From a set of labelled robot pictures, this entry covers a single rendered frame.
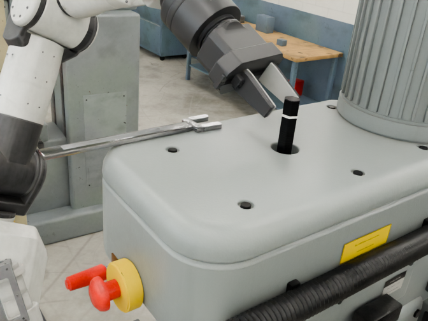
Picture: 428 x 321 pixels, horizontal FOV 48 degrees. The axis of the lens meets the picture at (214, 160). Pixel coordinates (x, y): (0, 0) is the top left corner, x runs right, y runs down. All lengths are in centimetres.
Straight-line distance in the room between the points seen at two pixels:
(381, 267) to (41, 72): 62
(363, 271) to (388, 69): 28
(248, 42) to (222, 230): 28
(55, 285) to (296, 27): 451
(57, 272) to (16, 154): 256
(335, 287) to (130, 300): 23
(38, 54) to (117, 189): 39
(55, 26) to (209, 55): 34
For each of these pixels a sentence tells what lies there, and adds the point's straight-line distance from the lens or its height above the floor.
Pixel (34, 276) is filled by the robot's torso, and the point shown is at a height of 158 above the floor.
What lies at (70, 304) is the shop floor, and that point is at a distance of 318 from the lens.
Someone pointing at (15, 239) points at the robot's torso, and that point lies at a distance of 88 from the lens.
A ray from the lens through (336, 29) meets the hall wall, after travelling 608.
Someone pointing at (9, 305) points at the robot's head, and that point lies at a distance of 77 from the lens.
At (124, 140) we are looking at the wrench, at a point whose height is 190.
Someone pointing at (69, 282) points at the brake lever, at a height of 171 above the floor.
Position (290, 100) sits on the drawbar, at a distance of 61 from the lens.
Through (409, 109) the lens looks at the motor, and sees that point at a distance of 73.
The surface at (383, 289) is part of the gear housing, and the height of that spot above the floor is 169.
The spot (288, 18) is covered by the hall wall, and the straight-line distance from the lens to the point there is 663.
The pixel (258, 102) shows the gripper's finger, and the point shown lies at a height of 195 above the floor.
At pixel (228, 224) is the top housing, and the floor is 189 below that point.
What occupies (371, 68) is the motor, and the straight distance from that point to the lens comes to 73.
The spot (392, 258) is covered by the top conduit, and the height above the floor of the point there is 180.
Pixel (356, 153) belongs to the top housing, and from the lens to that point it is 66.
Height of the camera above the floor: 215
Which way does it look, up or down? 26 degrees down
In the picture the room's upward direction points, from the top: 5 degrees clockwise
